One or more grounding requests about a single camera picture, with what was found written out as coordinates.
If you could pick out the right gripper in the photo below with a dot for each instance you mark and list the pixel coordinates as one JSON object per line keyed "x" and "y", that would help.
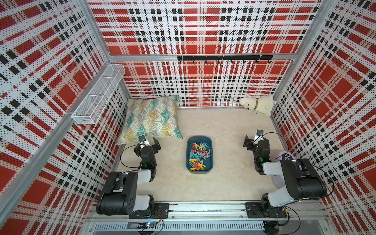
{"x": 250, "y": 143}

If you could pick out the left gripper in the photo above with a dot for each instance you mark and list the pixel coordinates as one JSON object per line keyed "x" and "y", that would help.
{"x": 155, "y": 147}

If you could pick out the grey clothespin top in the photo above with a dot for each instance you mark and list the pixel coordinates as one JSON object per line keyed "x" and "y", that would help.
{"x": 203, "y": 155}

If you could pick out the teal plastic storage box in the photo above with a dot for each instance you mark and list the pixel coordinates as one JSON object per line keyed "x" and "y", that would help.
{"x": 207, "y": 162}

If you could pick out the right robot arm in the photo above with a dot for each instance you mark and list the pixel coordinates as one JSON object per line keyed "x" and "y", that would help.
{"x": 301, "y": 179}

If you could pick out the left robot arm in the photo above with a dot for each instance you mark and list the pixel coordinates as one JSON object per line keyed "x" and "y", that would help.
{"x": 119, "y": 195}

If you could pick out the patterned cushion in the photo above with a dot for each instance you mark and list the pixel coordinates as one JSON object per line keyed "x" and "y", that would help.
{"x": 151, "y": 118}

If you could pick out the white plush dog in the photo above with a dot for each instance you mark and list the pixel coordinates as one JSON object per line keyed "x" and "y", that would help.
{"x": 262, "y": 105}

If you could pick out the green circuit board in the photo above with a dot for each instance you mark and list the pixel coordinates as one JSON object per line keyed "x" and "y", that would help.
{"x": 148, "y": 225}

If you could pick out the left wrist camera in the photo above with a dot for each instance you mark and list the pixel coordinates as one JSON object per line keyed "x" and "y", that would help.
{"x": 143, "y": 141}

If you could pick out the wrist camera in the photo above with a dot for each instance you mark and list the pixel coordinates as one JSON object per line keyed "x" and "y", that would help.
{"x": 143, "y": 141}
{"x": 258, "y": 136}

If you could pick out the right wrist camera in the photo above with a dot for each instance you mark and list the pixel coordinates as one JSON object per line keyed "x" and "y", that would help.
{"x": 258, "y": 136}

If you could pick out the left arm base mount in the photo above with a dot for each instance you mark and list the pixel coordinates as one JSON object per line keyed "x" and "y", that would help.
{"x": 146, "y": 207}

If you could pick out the white wire mesh shelf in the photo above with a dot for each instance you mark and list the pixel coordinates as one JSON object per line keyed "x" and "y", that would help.
{"x": 93, "y": 105}

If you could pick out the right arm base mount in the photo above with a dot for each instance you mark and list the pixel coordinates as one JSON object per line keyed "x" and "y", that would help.
{"x": 265, "y": 210}

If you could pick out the aluminium front rail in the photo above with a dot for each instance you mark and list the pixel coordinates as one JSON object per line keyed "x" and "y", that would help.
{"x": 236, "y": 210}

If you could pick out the black hook rail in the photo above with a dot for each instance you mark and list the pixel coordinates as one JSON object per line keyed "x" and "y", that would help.
{"x": 256, "y": 58}

